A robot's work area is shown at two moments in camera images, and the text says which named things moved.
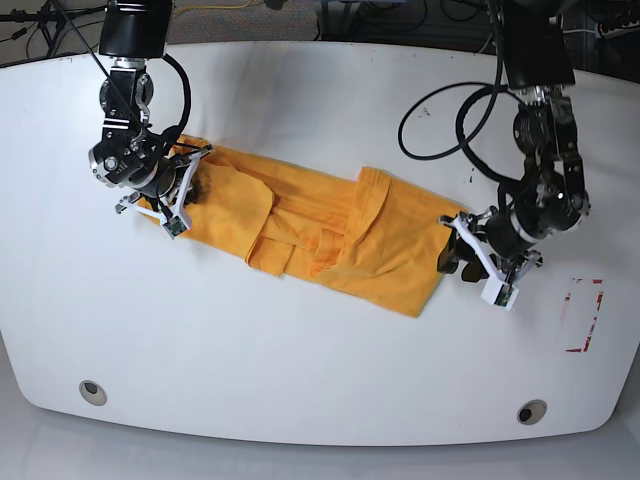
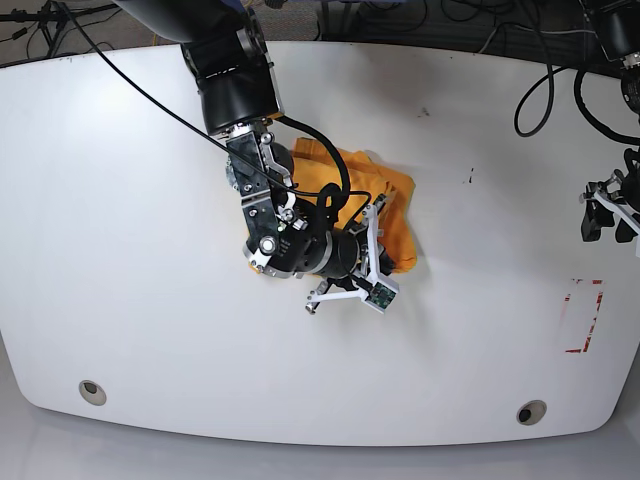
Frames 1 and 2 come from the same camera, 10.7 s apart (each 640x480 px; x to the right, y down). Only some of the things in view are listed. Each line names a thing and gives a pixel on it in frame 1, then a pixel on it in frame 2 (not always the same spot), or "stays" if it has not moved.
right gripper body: [474, 227] → [609, 192]
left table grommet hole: [91, 391] stays
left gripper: [169, 204] → [370, 276]
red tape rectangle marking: [584, 345] stays
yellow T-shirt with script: [361, 231] → [315, 164]
